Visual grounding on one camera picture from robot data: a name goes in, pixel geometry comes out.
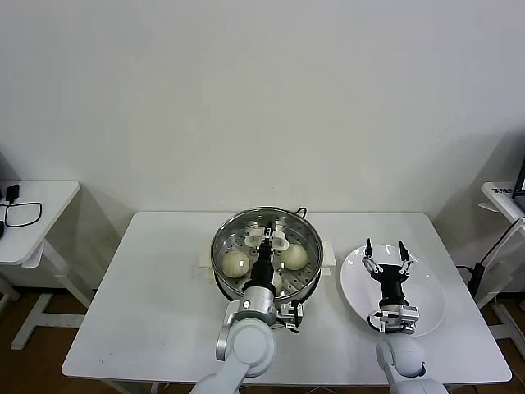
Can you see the small black device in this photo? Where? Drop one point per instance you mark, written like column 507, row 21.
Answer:
column 1, row 230

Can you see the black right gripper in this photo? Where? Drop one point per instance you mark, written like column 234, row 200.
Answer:
column 391, row 283

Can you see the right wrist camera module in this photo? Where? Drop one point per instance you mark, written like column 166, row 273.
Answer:
column 400, row 318

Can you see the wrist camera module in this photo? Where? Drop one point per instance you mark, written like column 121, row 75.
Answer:
column 292, row 314
column 400, row 318

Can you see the printed paper label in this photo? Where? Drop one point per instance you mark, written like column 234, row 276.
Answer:
column 502, row 190

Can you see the white round plate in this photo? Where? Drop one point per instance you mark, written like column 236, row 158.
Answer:
column 352, row 287

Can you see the steel perforated steamer basket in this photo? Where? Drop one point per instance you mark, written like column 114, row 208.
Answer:
column 307, row 287

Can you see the white electric cooker base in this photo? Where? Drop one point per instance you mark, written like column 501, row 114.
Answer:
column 328, row 258

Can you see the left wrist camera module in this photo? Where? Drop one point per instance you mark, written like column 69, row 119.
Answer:
column 292, row 314

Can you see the black power adapter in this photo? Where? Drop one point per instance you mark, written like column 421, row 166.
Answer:
column 12, row 193

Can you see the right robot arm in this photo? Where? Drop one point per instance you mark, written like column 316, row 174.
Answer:
column 404, row 357

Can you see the white steamed baozi bun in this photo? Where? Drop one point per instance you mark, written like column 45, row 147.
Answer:
column 234, row 264
column 296, row 257
column 279, row 283

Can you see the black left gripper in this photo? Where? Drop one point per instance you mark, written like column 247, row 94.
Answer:
column 262, row 267

